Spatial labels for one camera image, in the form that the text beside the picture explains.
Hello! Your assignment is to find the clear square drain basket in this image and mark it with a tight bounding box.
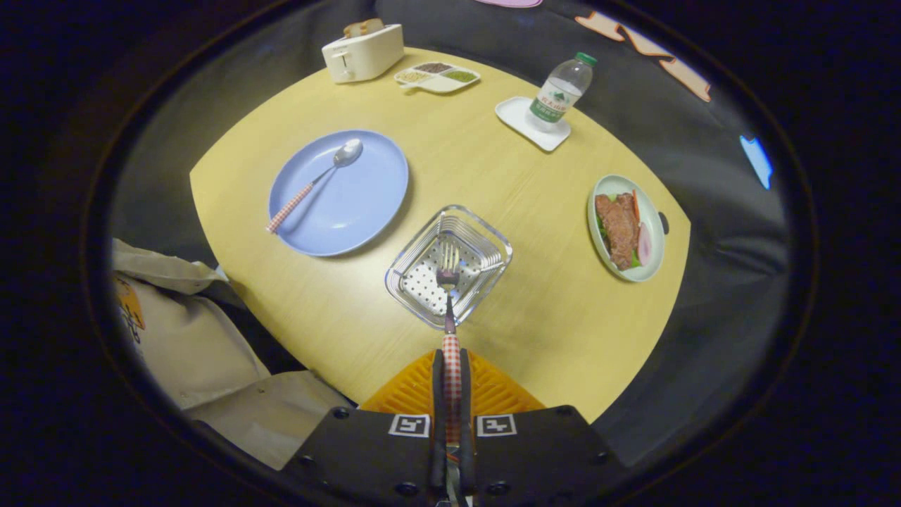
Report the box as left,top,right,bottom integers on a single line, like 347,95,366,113
384,205,513,330

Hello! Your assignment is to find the brown grilled meat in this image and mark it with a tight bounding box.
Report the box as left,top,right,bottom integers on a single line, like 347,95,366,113
596,193,641,271

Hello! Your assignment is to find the fork with checkered handle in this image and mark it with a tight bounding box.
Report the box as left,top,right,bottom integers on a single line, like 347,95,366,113
436,242,463,451

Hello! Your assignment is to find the person's beige clothing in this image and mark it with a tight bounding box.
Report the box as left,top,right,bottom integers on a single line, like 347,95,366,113
111,238,353,471

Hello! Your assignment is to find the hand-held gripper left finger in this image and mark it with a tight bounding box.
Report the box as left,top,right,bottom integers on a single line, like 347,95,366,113
282,350,446,507

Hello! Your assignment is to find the pale green food plate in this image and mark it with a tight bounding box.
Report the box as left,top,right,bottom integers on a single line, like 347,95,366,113
587,175,666,283

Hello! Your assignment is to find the white divided condiment dish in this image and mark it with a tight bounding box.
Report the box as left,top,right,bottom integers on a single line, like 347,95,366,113
393,62,481,94

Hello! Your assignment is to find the white toaster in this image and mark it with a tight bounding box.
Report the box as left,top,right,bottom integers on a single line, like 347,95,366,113
322,23,405,85

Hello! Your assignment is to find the blue round plate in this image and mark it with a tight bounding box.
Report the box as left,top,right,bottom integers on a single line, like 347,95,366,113
267,130,410,257

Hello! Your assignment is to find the spoon with checkered handle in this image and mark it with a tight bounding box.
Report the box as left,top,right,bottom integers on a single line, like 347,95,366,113
266,138,364,234

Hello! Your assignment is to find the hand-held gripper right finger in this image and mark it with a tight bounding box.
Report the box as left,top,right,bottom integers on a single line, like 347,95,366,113
460,350,627,507

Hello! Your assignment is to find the clear plastic water bottle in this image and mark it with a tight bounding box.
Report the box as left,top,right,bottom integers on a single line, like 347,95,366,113
528,51,598,133

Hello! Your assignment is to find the white square coaster tray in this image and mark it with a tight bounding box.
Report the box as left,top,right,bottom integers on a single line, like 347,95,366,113
495,96,572,152

